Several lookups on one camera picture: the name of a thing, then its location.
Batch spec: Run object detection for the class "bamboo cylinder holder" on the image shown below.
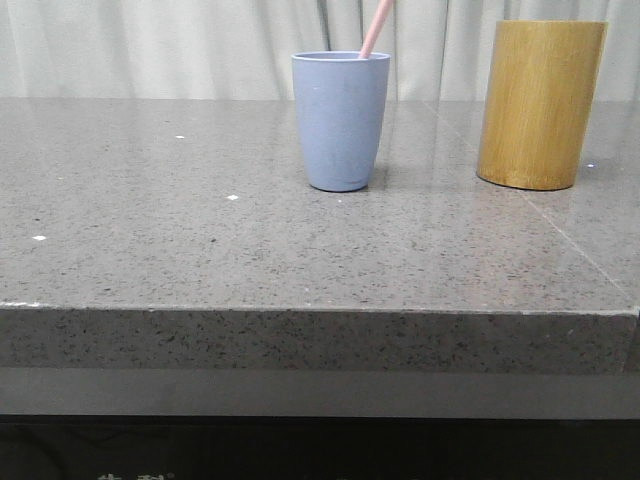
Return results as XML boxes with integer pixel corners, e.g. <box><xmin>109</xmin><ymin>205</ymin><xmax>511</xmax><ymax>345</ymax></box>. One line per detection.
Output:
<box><xmin>476</xmin><ymin>20</ymin><xmax>608</xmax><ymax>191</ymax></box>

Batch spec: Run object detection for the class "white curtain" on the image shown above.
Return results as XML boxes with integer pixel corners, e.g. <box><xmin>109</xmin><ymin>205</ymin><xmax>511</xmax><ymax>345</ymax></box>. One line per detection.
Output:
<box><xmin>1</xmin><ymin>1</ymin><xmax>639</xmax><ymax>101</ymax></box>

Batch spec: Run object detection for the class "blue plastic cup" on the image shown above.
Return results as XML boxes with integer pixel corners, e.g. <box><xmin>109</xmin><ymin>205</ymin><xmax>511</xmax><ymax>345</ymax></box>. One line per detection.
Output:
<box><xmin>291</xmin><ymin>51</ymin><xmax>391</xmax><ymax>192</ymax></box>

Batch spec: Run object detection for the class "pink chopstick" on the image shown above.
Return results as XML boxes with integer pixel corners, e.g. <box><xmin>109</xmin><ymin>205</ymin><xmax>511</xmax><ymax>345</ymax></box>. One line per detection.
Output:
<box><xmin>358</xmin><ymin>0</ymin><xmax>394</xmax><ymax>59</ymax></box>

